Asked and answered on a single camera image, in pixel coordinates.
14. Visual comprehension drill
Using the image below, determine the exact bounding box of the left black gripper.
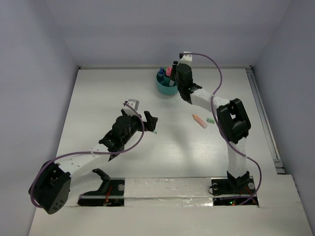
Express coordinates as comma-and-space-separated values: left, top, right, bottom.
121, 108, 157, 145

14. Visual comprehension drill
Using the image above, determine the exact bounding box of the blue cap white pen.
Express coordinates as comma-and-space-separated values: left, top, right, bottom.
157, 67, 164, 79

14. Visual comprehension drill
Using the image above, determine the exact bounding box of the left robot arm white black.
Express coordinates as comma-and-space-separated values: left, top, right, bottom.
29, 109, 158, 214

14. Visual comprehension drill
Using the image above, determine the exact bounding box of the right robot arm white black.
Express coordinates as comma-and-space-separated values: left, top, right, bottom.
171, 61, 251, 195

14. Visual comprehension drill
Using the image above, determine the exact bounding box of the pink topped centre tube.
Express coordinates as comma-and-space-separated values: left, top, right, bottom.
164, 67, 172, 78

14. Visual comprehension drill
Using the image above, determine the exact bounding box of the teal round organizer container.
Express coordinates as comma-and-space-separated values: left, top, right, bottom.
156, 72, 178, 96

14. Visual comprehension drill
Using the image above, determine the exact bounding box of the orange tip pink highlighter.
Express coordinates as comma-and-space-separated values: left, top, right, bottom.
192, 114, 208, 129

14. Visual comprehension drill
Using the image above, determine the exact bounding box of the green highlighter cap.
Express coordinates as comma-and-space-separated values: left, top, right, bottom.
206, 118, 215, 124

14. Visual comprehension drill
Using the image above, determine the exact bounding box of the foil covered front board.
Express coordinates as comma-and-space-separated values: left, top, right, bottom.
124, 177, 213, 207

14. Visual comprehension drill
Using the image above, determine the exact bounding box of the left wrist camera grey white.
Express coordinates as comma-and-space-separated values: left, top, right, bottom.
123, 99, 139, 116

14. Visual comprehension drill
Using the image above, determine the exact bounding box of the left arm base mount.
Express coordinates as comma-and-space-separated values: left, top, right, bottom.
77, 168, 125, 207

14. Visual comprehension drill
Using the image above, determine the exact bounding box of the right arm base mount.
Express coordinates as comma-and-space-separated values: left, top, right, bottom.
208, 177, 256, 206

